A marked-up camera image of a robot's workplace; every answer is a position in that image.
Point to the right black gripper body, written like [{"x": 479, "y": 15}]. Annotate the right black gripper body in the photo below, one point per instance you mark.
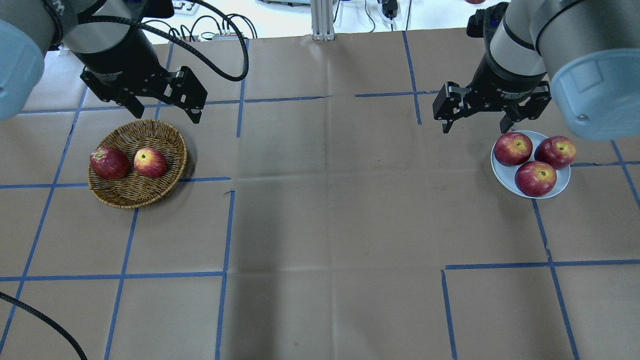
[{"x": 506, "y": 79}]

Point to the red apple plate back left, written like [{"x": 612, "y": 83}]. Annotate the red apple plate back left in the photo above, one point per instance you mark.
[{"x": 513, "y": 149}]

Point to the dark red apple in basket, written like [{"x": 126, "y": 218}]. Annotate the dark red apple in basket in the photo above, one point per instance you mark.
[{"x": 109, "y": 163}]

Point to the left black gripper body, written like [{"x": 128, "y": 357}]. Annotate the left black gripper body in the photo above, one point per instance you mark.
[{"x": 119, "y": 59}]

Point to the aluminium frame post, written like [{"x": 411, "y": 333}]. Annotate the aluminium frame post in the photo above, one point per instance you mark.
[{"x": 322, "y": 20}]

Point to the red apple plate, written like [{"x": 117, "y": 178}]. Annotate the red apple plate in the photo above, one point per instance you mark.
[
  {"x": 556, "y": 151},
  {"x": 535, "y": 178},
  {"x": 513, "y": 149}
]

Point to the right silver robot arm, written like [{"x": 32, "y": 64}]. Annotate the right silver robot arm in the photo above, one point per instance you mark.
[{"x": 582, "y": 54}]

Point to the woven wicker basket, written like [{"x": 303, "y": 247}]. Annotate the woven wicker basket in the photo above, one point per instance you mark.
[{"x": 135, "y": 190}]

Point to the red apple plate front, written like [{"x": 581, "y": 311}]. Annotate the red apple plate front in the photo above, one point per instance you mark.
[{"x": 535, "y": 178}]

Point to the red apple plate back right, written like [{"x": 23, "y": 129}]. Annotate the red apple plate back right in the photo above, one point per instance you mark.
[{"x": 556, "y": 151}]

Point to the red yellow apple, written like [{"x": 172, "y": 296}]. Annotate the red yellow apple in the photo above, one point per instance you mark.
[{"x": 150, "y": 162}]

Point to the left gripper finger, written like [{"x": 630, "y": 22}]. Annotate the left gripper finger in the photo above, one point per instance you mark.
[
  {"x": 131, "y": 103},
  {"x": 186, "y": 92}
]

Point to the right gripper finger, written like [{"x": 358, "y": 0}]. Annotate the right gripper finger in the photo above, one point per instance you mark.
[
  {"x": 535, "y": 104},
  {"x": 451, "y": 105}
]

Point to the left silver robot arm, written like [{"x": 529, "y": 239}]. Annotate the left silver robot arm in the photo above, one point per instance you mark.
[{"x": 31, "y": 28}]

